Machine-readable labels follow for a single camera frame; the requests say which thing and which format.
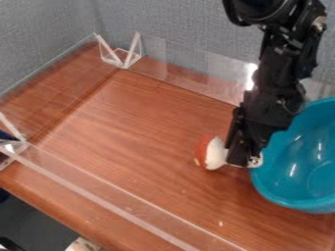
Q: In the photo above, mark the blue plastic bowl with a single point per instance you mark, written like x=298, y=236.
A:
x=297, y=176

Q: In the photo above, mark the red and white toy mushroom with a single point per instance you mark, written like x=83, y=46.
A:
x=210, y=153

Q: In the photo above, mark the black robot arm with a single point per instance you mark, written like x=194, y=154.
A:
x=293, y=24

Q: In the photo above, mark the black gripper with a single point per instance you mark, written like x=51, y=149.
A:
x=269, y=107

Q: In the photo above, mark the clear acrylic barrier wall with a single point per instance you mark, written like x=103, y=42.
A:
x=107, y=165

